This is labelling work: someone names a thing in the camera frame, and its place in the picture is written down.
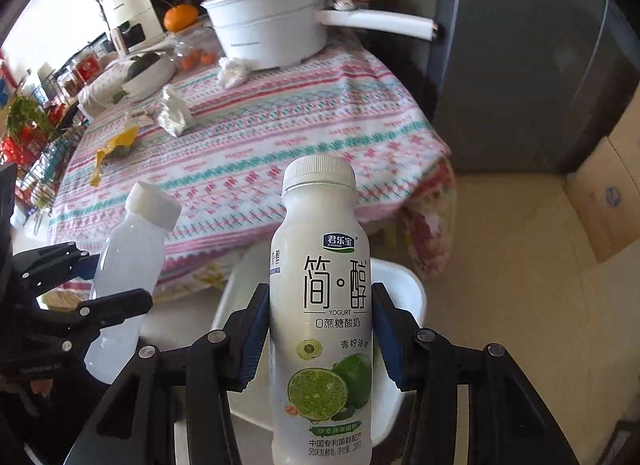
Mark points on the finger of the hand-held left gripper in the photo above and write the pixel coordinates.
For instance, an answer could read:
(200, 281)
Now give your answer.
(110, 307)
(60, 257)

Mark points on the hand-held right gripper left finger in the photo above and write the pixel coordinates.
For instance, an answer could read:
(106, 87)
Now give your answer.
(252, 340)

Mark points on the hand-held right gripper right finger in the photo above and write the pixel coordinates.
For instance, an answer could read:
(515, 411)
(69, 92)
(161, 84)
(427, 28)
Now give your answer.
(392, 340)

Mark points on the white plastic bin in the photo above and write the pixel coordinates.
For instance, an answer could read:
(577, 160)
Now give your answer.
(400, 285)

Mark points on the plain white plastic bottle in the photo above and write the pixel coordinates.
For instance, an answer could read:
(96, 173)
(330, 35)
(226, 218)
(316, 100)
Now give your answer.
(130, 255)

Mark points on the lime label yogurt bottle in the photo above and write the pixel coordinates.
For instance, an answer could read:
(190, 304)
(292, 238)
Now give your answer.
(320, 245)

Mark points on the red plastic bag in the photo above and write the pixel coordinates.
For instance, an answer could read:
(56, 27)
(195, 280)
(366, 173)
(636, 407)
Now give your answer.
(20, 147)

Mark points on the yellow wrapper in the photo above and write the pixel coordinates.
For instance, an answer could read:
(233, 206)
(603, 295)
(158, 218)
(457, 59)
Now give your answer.
(117, 142)

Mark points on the floral under tablecloth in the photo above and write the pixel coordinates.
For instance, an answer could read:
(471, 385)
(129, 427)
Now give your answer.
(430, 215)

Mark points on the green leafy herbs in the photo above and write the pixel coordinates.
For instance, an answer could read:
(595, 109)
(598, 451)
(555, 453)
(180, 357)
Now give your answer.
(27, 117)

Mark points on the small green vegetable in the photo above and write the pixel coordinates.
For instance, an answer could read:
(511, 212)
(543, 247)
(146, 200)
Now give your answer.
(118, 95)

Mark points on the white dotted cloth cover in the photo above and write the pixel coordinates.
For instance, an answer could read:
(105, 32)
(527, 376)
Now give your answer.
(102, 90)

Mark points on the dark snack jar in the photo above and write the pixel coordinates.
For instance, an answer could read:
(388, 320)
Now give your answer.
(70, 82)

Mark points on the crumpled white tissue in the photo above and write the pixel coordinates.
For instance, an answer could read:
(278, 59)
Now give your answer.
(232, 72)
(175, 110)

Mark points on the red label jar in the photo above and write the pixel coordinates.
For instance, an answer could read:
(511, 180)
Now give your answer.
(89, 70)

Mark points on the white bowl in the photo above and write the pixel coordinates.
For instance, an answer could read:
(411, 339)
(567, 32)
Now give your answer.
(150, 82)

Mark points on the green pumpkin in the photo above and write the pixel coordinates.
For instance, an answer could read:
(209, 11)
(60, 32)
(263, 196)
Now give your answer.
(144, 64)

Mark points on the small orange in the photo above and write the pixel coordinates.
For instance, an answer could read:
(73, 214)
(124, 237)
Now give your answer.
(206, 57)
(188, 63)

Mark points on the patterned tablecloth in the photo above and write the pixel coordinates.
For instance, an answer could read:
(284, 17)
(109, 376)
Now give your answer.
(300, 110)

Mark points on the plain brown cardboard box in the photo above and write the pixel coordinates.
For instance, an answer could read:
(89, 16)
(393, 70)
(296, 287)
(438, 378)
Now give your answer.
(610, 195)

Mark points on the white air fryer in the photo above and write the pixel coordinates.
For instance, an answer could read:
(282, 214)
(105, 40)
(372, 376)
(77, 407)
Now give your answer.
(130, 5)

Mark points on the large orange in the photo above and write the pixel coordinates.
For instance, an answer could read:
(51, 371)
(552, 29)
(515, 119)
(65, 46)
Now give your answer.
(181, 18)

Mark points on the white electric pot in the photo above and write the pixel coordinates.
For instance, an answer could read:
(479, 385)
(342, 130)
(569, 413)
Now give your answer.
(270, 30)

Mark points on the grey refrigerator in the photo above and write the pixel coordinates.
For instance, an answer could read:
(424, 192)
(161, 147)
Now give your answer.
(525, 45)

